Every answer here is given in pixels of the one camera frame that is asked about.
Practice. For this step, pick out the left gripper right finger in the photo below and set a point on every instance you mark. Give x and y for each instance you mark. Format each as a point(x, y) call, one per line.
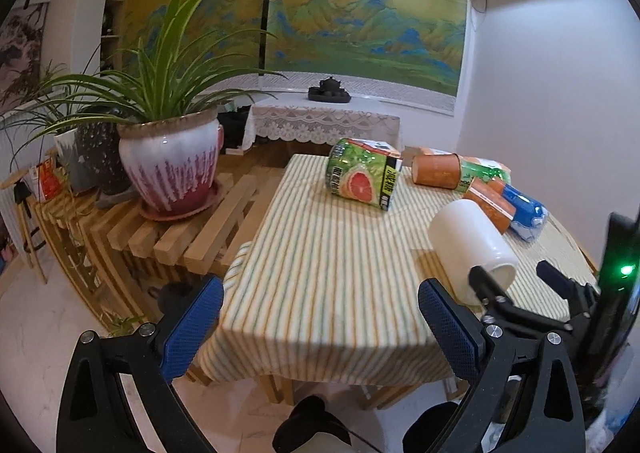
point(546, 415)

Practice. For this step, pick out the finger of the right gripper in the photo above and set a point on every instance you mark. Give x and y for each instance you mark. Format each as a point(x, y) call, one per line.
point(492, 296)
point(581, 298)

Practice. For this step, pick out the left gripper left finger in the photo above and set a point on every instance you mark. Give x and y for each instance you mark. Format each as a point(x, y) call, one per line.
point(94, 413)

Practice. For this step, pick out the white ceramic cup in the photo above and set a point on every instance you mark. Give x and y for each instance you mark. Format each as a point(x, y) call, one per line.
point(462, 236)

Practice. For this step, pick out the orange paper cup near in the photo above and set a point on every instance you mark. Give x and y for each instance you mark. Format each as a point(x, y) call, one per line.
point(498, 210)

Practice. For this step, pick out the green tea bottle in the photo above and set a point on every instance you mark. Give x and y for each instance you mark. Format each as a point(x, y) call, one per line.
point(470, 170)

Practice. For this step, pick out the wooden slatted bench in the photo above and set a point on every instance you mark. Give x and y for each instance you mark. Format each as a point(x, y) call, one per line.
point(117, 260)

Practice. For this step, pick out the striped tablecloth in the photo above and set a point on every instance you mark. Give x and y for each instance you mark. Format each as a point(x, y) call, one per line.
point(326, 290)

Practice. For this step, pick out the green grapefruit drink carton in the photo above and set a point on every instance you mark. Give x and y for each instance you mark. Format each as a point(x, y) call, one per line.
point(363, 170)

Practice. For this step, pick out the black teapot set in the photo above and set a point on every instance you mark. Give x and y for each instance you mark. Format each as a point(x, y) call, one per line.
point(329, 90)

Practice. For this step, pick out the lace covered side table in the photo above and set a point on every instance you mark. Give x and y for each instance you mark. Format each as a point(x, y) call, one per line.
point(291, 117)

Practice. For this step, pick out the red white ceramic flowerpot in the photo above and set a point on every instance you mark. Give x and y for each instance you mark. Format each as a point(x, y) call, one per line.
point(172, 162)

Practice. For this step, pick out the dark flowerpot behind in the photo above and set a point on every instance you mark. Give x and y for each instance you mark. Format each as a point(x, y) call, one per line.
point(99, 144)

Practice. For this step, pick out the landscape painting right panel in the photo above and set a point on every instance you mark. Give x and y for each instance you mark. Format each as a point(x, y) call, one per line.
point(414, 42)

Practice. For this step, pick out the black bag on floor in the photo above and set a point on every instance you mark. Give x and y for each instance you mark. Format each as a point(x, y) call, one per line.
point(233, 122)

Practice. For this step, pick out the green spider plant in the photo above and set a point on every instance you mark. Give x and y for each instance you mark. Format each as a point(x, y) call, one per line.
point(174, 78)

